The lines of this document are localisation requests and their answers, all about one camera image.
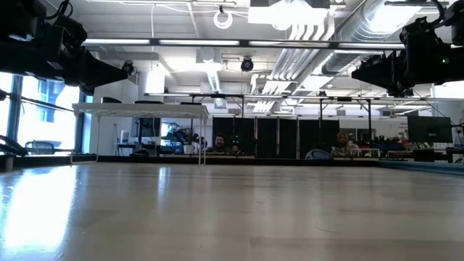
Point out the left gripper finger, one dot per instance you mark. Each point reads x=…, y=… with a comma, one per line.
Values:
x=103, y=79
x=105, y=67

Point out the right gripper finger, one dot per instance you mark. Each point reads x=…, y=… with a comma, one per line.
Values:
x=377, y=82
x=373, y=67

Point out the black leaf-shaped mini plate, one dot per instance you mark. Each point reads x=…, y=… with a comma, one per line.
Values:
x=148, y=102

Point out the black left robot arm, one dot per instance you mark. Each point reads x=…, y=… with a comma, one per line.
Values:
x=21, y=54

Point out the ceiling light strip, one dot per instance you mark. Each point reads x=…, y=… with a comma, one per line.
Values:
x=163, y=42

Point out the black computer monitor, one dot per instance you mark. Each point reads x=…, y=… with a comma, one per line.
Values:
x=429, y=129

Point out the person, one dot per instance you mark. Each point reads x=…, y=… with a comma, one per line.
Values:
x=342, y=145
x=219, y=144

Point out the white blue rounded chair back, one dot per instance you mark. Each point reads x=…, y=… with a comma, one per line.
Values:
x=319, y=155

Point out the black base lever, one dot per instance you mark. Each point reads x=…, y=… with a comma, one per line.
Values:
x=11, y=145

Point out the black overhead camera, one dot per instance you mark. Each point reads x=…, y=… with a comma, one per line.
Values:
x=128, y=67
x=247, y=65

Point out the black stand frame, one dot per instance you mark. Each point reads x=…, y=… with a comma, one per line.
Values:
x=217, y=95

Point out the black partition wall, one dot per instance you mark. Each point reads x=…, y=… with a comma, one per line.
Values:
x=268, y=137

